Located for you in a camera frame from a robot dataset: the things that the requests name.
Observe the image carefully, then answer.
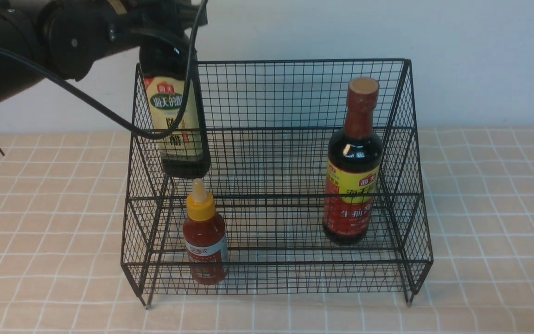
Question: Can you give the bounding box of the black wire mesh rack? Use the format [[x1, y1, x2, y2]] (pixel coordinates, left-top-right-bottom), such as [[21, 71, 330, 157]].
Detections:
[[121, 58, 433, 308]]

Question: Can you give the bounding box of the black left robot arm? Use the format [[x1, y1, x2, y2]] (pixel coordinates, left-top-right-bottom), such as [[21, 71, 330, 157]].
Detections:
[[0, 0, 200, 102]]

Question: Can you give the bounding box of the soy sauce bottle red label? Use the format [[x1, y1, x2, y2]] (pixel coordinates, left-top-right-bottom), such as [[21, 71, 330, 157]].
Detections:
[[322, 77, 383, 246]]

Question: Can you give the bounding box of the red chili sauce squeeze bottle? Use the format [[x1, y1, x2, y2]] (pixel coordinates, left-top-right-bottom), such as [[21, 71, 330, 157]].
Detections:
[[182, 179, 229, 286]]

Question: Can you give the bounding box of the black cable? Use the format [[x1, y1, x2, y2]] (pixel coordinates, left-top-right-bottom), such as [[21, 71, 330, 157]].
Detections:
[[0, 0, 210, 141]]

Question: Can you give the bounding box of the dark vinegar bottle gold cap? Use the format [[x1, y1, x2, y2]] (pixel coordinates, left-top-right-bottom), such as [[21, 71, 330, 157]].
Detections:
[[138, 37, 212, 179]]

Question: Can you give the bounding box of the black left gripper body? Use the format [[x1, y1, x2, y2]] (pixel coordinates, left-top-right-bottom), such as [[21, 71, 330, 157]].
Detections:
[[109, 0, 208, 51]]

